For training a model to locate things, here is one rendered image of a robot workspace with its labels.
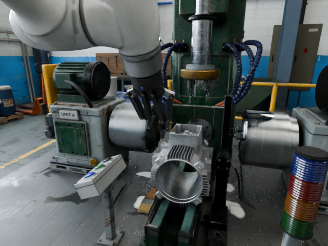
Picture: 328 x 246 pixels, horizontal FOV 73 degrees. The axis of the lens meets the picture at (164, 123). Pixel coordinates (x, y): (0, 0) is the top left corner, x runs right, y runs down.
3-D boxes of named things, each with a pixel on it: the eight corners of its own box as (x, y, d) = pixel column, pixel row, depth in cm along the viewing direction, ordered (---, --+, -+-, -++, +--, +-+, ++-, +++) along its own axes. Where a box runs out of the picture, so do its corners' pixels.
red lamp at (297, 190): (284, 184, 50) (287, 166, 49) (315, 188, 48) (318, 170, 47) (291, 200, 45) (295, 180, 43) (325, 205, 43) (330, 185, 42)
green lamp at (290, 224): (278, 216, 53) (281, 200, 51) (306, 222, 51) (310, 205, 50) (284, 235, 47) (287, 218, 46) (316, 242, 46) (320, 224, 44)
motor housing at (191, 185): (165, 173, 94) (165, 131, 88) (210, 179, 89) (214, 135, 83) (150, 202, 75) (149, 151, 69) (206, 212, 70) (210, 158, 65)
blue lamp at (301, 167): (287, 166, 49) (291, 147, 47) (318, 170, 47) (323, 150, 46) (295, 180, 43) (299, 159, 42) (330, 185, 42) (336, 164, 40)
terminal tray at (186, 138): (175, 140, 88) (175, 123, 86) (202, 143, 85) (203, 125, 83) (168, 153, 77) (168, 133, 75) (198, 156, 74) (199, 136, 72)
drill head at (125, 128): (111, 136, 136) (108, 96, 128) (168, 143, 126) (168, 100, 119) (86, 153, 113) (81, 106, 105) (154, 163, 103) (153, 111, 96)
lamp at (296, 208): (281, 200, 51) (284, 184, 50) (310, 205, 50) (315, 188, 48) (287, 218, 46) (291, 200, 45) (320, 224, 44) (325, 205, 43)
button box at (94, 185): (110, 171, 78) (104, 157, 78) (127, 166, 76) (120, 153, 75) (80, 200, 63) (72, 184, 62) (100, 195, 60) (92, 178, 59)
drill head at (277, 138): (222, 149, 118) (226, 103, 111) (309, 158, 107) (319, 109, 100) (220, 172, 95) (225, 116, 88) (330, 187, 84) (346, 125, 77)
